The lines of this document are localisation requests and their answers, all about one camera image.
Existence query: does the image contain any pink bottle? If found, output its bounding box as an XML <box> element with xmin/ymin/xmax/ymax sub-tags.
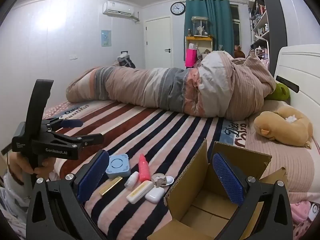
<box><xmin>138</xmin><ymin>154</ymin><xmax>152</xmax><ymax>182</ymax></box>

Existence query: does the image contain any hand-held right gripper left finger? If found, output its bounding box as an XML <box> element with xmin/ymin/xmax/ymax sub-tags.
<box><xmin>26</xmin><ymin>149</ymin><xmax>110</xmax><ymax>240</ymax></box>

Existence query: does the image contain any white door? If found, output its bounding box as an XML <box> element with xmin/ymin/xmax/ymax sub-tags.
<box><xmin>145</xmin><ymin>17</ymin><xmax>173</xmax><ymax>70</ymax></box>

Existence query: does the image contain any yellow plush toy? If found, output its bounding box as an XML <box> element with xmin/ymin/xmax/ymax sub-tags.
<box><xmin>254</xmin><ymin>106</ymin><xmax>313</xmax><ymax>150</ymax></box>

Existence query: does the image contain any white headboard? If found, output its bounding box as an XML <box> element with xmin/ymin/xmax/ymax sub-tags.
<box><xmin>274</xmin><ymin>45</ymin><xmax>320</xmax><ymax>140</ymax></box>

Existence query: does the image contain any striped blanket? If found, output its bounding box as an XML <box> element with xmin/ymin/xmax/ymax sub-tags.
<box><xmin>41</xmin><ymin>100</ymin><xmax>250</xmax><ymax>240</ymax></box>

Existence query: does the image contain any glass display case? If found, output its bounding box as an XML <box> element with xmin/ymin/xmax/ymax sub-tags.
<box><xmin>191</xmin><ymin>16</ymin><xmax>209</xmax><ymax>38</ymax></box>

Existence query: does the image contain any yellow table with tank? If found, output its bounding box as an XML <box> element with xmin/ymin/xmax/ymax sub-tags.
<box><xmin>185</xmin><ymin>36</ymin><xmax>214</xmax><ymax>53</ymax></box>

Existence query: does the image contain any cardboard box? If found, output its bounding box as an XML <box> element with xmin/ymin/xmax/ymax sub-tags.
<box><xmin>147</xmin><ymin>139</ymin><xmax>288</xmax><ymax>240</ymax></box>

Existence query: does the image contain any black grey luggage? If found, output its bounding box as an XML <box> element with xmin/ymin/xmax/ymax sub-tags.
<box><xmin>117</xmin><ymin>51</ymin><xmax>136</xmax><ymax>69</ymax></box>

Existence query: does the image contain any pink plush toy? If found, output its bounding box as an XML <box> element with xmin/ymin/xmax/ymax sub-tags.
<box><xmin>290</xmin><ymin>200</ymin><xmax>319</xmax><ymax>230</ymax></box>

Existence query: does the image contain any dark bookshelf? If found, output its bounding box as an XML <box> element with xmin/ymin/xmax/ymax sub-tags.
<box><xmin>247</xmin><ymin>0</ymin><xmax>288</xmax><ymax>70</ymax></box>

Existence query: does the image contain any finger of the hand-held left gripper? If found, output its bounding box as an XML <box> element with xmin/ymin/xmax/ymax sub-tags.
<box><xmin>51</xmin><ymin>132</ymin><xmax>105</xmax><ymax>148</ymax></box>
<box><xmin>41</xmin><ymin>118</ymin><xmax>84</xmax><ymax>132</ymax></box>

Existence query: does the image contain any brown plush toy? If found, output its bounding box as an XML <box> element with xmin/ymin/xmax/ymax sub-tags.
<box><xmin>234</xmin><ymin>45</ymin><xmax>246</xmax><ymax>59</ymax></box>

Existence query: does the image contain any small white floss container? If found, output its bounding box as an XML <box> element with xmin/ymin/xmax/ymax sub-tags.
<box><xmin>124</xmin><ymin>171</ymin><xmax>139</xmax><ymax>188</ymax></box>

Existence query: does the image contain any white air conditioner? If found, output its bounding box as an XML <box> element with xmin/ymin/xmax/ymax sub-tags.
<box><xmin>102</xmin><ymin>1</ymin><xmax>135</xmax><ymax>18</ymax></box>

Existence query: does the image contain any green plush toy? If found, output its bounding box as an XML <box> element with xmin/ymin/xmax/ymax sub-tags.
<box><xmin>265</xmin><ymin>82</ymin><xmax>290</xmax><ymax>101</ymax></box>

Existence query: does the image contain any silver round metal object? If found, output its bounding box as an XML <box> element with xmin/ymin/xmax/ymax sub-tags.
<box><xmin>152</xmin><ymin>173</ymin><xmax>175</xmax><ymax>188</ymax></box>

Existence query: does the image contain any black wall clock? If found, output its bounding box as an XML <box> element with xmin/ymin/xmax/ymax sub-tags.
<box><xmin>170</xmin><ymin>2</ymin><xmax>186</xmax><ymax>16</ymax></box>

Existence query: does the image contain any pink bed sheet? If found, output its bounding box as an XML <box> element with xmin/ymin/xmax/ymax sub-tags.
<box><xmin>246</xmin><ymin>99</ymin><xmax>320</xmax><ymax>205</ymax></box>

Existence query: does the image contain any gold flat bar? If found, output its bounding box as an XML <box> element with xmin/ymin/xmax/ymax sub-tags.
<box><xmin>98</xmin><ymin>177</ymin><xmax>123</xmax><ymax>196</ymax></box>

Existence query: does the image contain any person's left hand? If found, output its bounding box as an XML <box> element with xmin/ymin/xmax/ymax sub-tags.
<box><xmin>7</xmin><ymin>152</ymin><xmax>55</xmax><ymax>184</ymax></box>

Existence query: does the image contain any teal curtain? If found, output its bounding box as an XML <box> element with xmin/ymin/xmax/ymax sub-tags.
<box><xmin>184</xmin><ymin>0</ymin><xmax>234</xmax><ymax>68</ymax></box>

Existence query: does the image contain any patterned clothing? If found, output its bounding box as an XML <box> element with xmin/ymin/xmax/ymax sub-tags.
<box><xmin>0</xmin><ymin>187</ymin><xmax>28</xmax><ymax>233</ymax></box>

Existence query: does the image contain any pink bag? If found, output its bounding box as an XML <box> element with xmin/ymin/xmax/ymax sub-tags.
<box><xmin>186</xmin><ymin>48</ymin><xmax>198</xmax><ymax>68</ymax></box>

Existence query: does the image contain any blue wall poster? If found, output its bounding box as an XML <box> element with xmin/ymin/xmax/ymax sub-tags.
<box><xmin>101</xmin><ymin>30</ymin><xmax>112</xmax><ymax>47</ymax></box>

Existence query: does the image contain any cream rectangular case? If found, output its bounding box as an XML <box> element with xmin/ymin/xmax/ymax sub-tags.
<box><xmin>126</xmin><ymin>181</ymin><xmax>154</xmax><ymax>204</ymax></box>

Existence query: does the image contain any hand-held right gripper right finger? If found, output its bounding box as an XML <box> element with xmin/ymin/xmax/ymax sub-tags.
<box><xmin>211</xmin><ymin>152</ymin><xmax>293</xmax><ymax>240</ymax></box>

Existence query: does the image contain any black flat device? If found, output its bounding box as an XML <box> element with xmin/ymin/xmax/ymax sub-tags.
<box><xmin>276</xmin><ymin>76</ymin><xmax>300</xmax><ymax>93</ymax></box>

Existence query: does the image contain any blue square case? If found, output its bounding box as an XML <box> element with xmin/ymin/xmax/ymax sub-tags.
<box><xmin>105</xmin><ymin>154</ymin><xmax>130</xmax><ymax>179</ymax></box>

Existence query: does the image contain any white earbuds case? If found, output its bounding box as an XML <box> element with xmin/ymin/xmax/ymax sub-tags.
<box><xmin>145</xmin><ymin>187</ymin><xmax>165</xmax><ymax>203</ymax></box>

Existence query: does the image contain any rolled pink grey duvet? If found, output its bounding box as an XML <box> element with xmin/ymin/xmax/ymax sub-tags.
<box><xmin>66</xmin><ymin>51</ymin><xmax>277</xmax><ymax>118</ymax></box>

